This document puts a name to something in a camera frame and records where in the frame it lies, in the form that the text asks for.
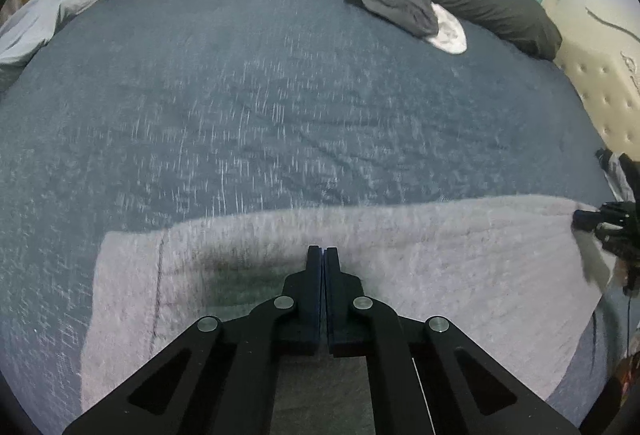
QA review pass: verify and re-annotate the dark navy cloth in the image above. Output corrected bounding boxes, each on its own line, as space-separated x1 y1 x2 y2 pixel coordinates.
345 0 439 39

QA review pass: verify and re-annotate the grey knitted garment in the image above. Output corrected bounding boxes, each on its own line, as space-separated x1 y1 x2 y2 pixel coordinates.
81 196 620 423

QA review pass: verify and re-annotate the light grey bed sheet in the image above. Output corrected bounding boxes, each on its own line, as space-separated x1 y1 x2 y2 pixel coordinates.
1 0 99 68

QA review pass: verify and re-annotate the cream tufted headboard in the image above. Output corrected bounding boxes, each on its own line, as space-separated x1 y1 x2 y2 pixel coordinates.
542 0 639 161

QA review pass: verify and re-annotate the dark blue patterned bedspread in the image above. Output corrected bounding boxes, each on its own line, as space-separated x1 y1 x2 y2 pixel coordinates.
1 0 610 434

